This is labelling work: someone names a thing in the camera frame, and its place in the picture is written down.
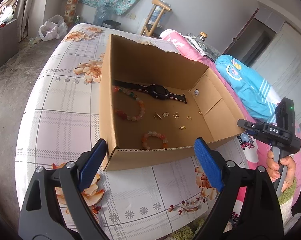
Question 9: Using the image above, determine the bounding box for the clear water bottle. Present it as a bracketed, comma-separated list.
[93, 4, 112, 26]

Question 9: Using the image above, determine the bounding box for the orange pink bead bracelet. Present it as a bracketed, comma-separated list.
[141, 130, 169, 150]

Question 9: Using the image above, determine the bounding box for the green fuzzy slipper bow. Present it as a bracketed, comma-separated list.
[166, 218, 205, 240]

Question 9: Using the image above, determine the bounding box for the orange patterned tall box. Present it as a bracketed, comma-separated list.
[64, 0, 78, 28]

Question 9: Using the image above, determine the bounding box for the gold butterfly charm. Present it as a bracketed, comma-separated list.
[173, 112, 180, 119]

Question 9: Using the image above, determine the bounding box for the wooden chair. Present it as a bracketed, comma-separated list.
[140, 0, 172, 37]

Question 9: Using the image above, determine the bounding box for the person right hand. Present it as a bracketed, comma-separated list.
[265, 149, 297, 193]

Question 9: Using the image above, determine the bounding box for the floral grey bed sheet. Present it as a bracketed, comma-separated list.
[15, 23, 214, 239]

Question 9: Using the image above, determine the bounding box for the dark grey cabinet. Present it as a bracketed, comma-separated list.
[0, 18, 19, 67]

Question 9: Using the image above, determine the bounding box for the grey patterned pillow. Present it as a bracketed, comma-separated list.
[183, 33, 221, 62]

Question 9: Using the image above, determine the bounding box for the white plastic bag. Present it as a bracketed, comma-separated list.
[38, 15, 68, 41]

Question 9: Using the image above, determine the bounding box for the multicolour long bead bracelet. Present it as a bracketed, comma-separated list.
[112, 86, 146, 123]

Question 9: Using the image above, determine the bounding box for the pink strap smart watch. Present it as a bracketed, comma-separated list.
[113, 80, 187, 104]

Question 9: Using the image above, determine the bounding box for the grey window curtain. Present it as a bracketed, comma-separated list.
[15, 0, 27, 42]

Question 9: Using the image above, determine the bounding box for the grey rice cooker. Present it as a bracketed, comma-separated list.
[102, 20, 121, 30]

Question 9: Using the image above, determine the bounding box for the brown cardboard box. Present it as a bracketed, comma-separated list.
[99, 35, 244, 171]

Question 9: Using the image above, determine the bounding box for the small mushroom figurine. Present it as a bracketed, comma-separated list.
[199, 32, 207, 41]

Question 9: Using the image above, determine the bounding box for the pink floral quilt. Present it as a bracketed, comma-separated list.
[160, 29, 301, 204]

